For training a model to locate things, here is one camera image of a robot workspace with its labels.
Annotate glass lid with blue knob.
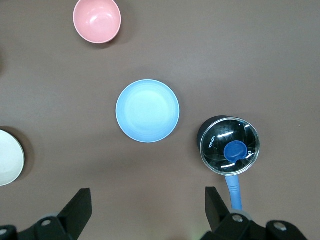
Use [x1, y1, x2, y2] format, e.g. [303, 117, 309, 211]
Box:
[200, 117, 261, 176]

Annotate dark pot with blue handle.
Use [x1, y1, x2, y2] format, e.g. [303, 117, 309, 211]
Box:
[196, 115, 261, 212]

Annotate pink bowl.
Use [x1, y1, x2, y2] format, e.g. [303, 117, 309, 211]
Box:
[72, 0, 122, 45]

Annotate light blue shallow bowl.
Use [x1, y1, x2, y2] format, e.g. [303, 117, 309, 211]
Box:
[115, 79, 181, 144]

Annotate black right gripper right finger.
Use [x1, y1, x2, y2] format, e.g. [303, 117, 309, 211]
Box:
[199, 186, 309, 240]

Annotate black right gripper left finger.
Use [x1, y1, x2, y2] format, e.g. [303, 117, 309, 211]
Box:
[0, 188, 93, 240]

